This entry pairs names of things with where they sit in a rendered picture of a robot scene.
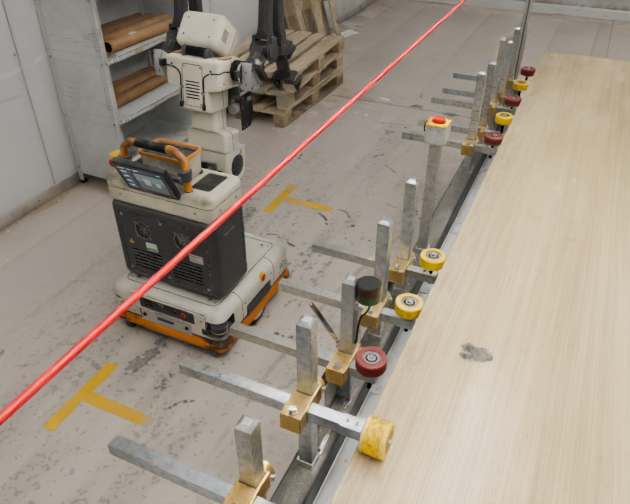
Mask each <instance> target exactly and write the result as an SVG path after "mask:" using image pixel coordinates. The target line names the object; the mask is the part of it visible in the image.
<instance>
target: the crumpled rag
mask: <svg viewBox="0 0 630 504"><path fill-rule="evenodd" d="M460 347H461V348H462V349H463V351H461V352H459V355H460V356H461V357H462V358H463V359H464V360H469V361H472V362H473V363H475V362H476V361H480V362H486V361H492V360H493V357H494V356H493V354H492V353H490V352H488V351H487V349H486V348H484V347H477V346H475V345H474V344H472V343H470V342H467V343H464V344H461V346H460Z"/></svg>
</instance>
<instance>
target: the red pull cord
mask: <svg viewBox="0 0 630 504"><path fill-rule="evenodd" d="M465 1H466V0H462V1H461V2H459V3H458V4H457V5H456V6H455V7H454V8H453V9H452V10H451V11H449V12H448V13H447V14H446V15H445V16H444V17H443V18H442V19H440V20H439V21H438V22H437V23H436V24H435V25H434V26H433V27H431V28H430V29H429V30H428V31H427V32H426V33H425V34H424V35H422V36H421V37H420V38H419V39H418V40H417V41H416V42H415V43H413V44H412V45H411V46H410V47H409V48H408V49H407V50H406V51H404V52H403V53H402V54H401V55H400V56H399V57H398V58H397V59H396V60H394V61H393V62H392V63H391V64H390V65H389V66H388V67H387V68H385V69H384V70H383V71H382V72H381V73H380V74H379V75H378V76H376V77H375V78H374V79H373V80H372V81H371V82H370V83H369V84H367V85H366V86H365V87H364V88H363V89H362V90H361V91H360V92H358V93H357V94H356V95H355V96H354V97H353V98H352V99H351V100H349V101H348V102H347V103H346V104H345V105H344V106H343V107H342V108H340V109H339V110H338V111H337V112H336V113H335V114H334V115H333V116H332V117H330V118H329V119H328V120H327V121H326V122H325V123H324V124H323V125H321V126H320V127H319V128H318V129H317V130H316V131H315V132H314V133H312V134H311V135H310V136H309V137H308V138H307V139H306V140H305V141H303V142H302V143H301V144H300V145H299V146H298V147H297V148H296V149H294V150H293V151H292V152H291V153H290V154H289V155H288V156H287V157H285V158H284V159H283V160H282V161H281V162H280V163H279V164H278V165H277V166H275V167H274V168H273V169H272V170H271V171H270V172H269V173H268V174H266V175H265V176H264V177H263V178H262V179H261V180H260V181H259V182H257V183H256V184H255V185H254V186H253V187H252V188H251V189H250V190H248V191H247V192H246V193H245V194H244V195H243V196H242V197H241V198H239V199H238V200H237V201H236V202H235V203H234V204H233V205H232V206H230V207H229V208H228V209H227V210H226V211H225V212H224V213H223V214H221V215H220V216H219V217H218V218H217V219H216V220H215V221H214V222H213V223H211V224H210V225H209V226H208V227H207V228H206V229H205V230H204V231H202V232H201V233H200V234H199V235H198V236H197V237H196V238H195V239H193V240H192V241H191V242H190V243H189V244H188V245H187V246H186V247H184V248H183V249H182V250H181V251H180V252H179V253H178V254H177V255H175V256H174V257H173V258H172V259H171V260H170V261H169V262H168V263H166V264H165V265H164V266H163V267H162V268H161V269H160V270H159V271H158V272H156V273H155V274H154V275H153V276H152V277H151V278H150V279H149V280H147V281H146V282H145V283H144V284H143V285H142V286H141V287H140V288H138V289H137V290H136V291H135V292H134V293H133V294H132V295H131V296H129V297H128V298H127V299H126V300H125V301H124V302H123V303H122V304H120V305H119V306H118V307H117V308H116V309H115V310H114V311H113V312H111V313H110V314H109V315H108V316H107V317H106V318H105V319H104V320H103V321H101V322H100V323H99V324H98V325H97V326H96V327H95V328H94V329H92V330H91V331H90V332H89V333H88V334H87V335H86V336H85V337H83V338H82V339H81V340H80V341H79V342H78V343H77V344H76V345H74V346H73V347H72V348H71V349H70V350H69V351H68V352H67V353H65V354H64V355H63V356H62V357H61V358H60V359H59V360H58V361H56V362H55V363H54V364H53V365H52V366H51V367H50V368H49V369H47V370H46V371H45V372H44V373H43V374H42V375H41V376H40V377H39V378H37V379H36V380H35V381H34V382H33V383H32V384H31V385H30V386H28V387H27V388H26V389H25V390H24V391H23V392H22V393H21V394H19V395H18V396H17V397H16V398H15V399H14V400H13V401H12V402H10V403H9V404H8V405H7V406H6V407H5V408H4V409H3V410H1V411H0V426H1V425H2V424H3V423H4V422H5V421H6V420H8V419H9V418H10V417H11V416H12V415H13V414H14V413H15V412H16V411H17V410H18V409H20V408H21V407H22V406H23V405H24V404H25V403H26V402H27V401H28V400H29V399H31V398H32V397H33V396H34V395H35V394H36V393H37V392H38V391H39V390H40V389H41V388H43V387H44V386H45V385H46V384H47V383H48V382H49V381H50V380H51V379H52V378H54V377H55V376H56V375H57V374H58V373H59V372H60V371H61V370H62V369H63V368H64V367H66V366H67V365H68V364H69V363H70V362H71V361H72V360H73V359H74V358H75V357H77V356H78V355H79V354H80V353H81V352H82V351H83V350H84V349H85V348H86V347H87V346H89V345H90V344H91V343H92V342H93V341H94V340H95V339H96V338H97V337H98V336H100V335H101V334H102V333H103V332H104V331H105V330H106V329H107V328H108V327H109V326H110V325H112V324H113V323H114V322H115V321H116V320H117V319H118V318H119V317H120V316H121V315H122V314H124V313H125V312H126V311H127V310H128V309H129V308H130V307H131V306H132V305H133V304H135V303H136V302H137V301H138V300H139V299H140V298H141V297H142V296H143V295H144V294H145V293H147V292H148V291H149V290H150V289H151V288H152V287H153V286H154V285H155V284H156V283H158V282H159V281H160V280H161V279H162V278H163V277H164V276H165V275H166V274H167V273H168V272H170V271H171V270H172V269H173V268H174V267H175V266H176V265H177V264H178V263H179V262H181V261H182V260H183V259H184V258H185V257H186V256H187V255H188V254H189V253H190V252H191V251H193V250H194V249H195V248H196V247H197V246H198V245H199V244H200V243H201V242H202V241H204V240H205V239H206V238H207V237H208V236H209V235H210V234H211V233H212V232H213V231H214V230H216V229H217V228H218V227H219V226H220V225H221V224H222V223H223V222H224V221H225V220H227V219H228V218H229V217H230V216H231V215H232V214H233V213H234V212H235V211H236V210H237V209H239V208H240V207H241V206H242V205H243V204H244V203H245V202H246V201H247V200H248V199H250V198H251V197H252V196H253V195H254V194H255V193H256V192H257V191H258V190H259V189H260V188H262V187H263V186H264V185H265V184H266V183H267V182H268V181H269V180H270V179H271V178H273V177H274V176H275V175H276V174H277V173H278V172H279V171H280V170H281V169H282V168H283V167H285V166H286V165H287V164H288V163H289V162H290V161H291V160H292V159H293V158H294V157H296V156H297V155H298V154H299V153H300V152H301V151H302V150H303V149H304V148H305V147H306V146H308V145H309V144H310V143H311V142H312V141H313V140H314V139H315V138H316V137H317V136H318V135H320V134H321V133H322V132H323V131H324V130H325V129H326V128H327V127H328V126H329V125H331V124H332V123H333V122H334V121H335V120H336V119H337V118H338V117H339V116H340V115H341V114H343V113H344V112H345V111H346V110H347V109H348V108H349V107H350V106H351V105H352V104H354V103H355V102H356V101H357V100H358V99H359V98H360V97H361V96H362V95H363V94H364V93H366V92H367V91H368V90H369V89H370V88H371V87H372V86H373V85H374V84H375V83H377V82H378V81H379V80H380V79H381V78H382V77H383V76H384V75H385V74H386V73H387V72H389V71H390V70H391V69H392V68H393V67H394V66H395V65H396V64H397V63H398V62H400V61H401V60H402V59H403V58H404V57H405V56H406V55H407V54H408V53H409V52H410V51H412V50H413V49H414V48H415V47H416V46H417V45H418V44H419V43H420V42H421V41H423V40H424V39H425V38H426V37H427V36H428V35H429V34H430V33H431V32H432V31H433V30H435V29H436V28H437V27H438V26H439V25H440V24H441V23H442V22H443V21H444V20H446V19H447V18H448V17H449V16H450V15H451V14H452V13H453V12H454V11H455V10H456V9H458V8H459V7H460V6H461V5H462V4H463V3H464V2H465Z"/></svg>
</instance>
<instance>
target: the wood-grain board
mask: <svg viewBox="0 0 630 504"><path fill-rule="evenodd" d="M467 342H470V343H472V344H474V345H475V346H477V347H484V348H486V349H487V351H488V352H490V353H492V354H493V356H494V357H493V360H492V361H486V362H480V361H476V362H475V363H473V362H472V361H469V360H464V359H463V358H462V357H461V356H460V355H459V352H461V351H463V349H462V348H461V347H460V346H461V344H464V343H467ZM372 416H375V417H378V418H381V419H383V420H386V421H389V422H392V423H394V425H395V430H394V435H393V439H392V443H391V446H390V449H389V451H388V454H387V456H386V458H385V459H384V460H379V459H377V458H374V457H371V456H369V455H366V454H364V453H361V452H359V449H358V447H359V443H358V445H357V447H356V449H355V452H354V454H353V456H352V458H351V460H350V462H349V464H348V466H347V468H346V470H345V473H344V475H343V477H342V479H341V481H340V483H339V485H338V487H337V489H336V492H335V494H334V496H333V498H332V500H331V502H330V504H630V61H622V60H613V59H605V58H597V57H588V56H580V55H572V54H564V53H555V52H547V51H545V52H544V54H543V56H542V59H541V61H540V63H539V65H538V67H537V69H536V71H535V73H534V75H533V77H532V80H531V82H530V84H529V86H528V88H527V90H526V92H525V94H524V96H523V98H522V101H521V103H520V105H519V107H518V109H517V111H516V113H515V115H514V117H513V119H512V122H511V124H510V126H509V128H508V130H507V132H506V134H505V136H504V138H503V140H502V143H501V145H500V147H499V149H498V151H497V153H496V155H495V157H494V159H493V162H492V164H491V166H490V168H489V170H488V172H487V174H486V176H485V178H484V180H483V183H482V185H481V187H480V189H479V191H478V193H477V195H476V197H475V199H474V201H473V204H472V206H471V208H470V210H469V212H468V214H467V216H466V218H465V220H464V222H463V225H462V227H461V229H460V231H459V233H458V235H457V237H456V239H455V241H454V243H453V246H452V248H451V250H450V252H449V254H448V256H447V258H446V260H445V262H444V264H443V267H442V269H441V271H440V273H439V275H438V277H437V279H436V281H435V283H434V286H433V288H432V290H431V292H430V294H429V296H428V298H427V300H426V302H425V304H424V307H423V309H422V311H421V313H420V315H419V317H418V319H417V321H416V323H415V325H414V328H413V330H412V332H411V334H410V336H409V338H408V340H407V342H406V344H405V346H404V349H403V351H402V353H401V355H400V357H399V359H398V361H397V363H396V365H395V367H394V370H393V372H392V374H391V376H390V378H389V380H388V382H387V384H386V386H385V389H384V391H383V393H382V395H381V397H380V399H379V401H378V403H377V405H376V407H375V410H374V412H373V414H372Z"/></svg>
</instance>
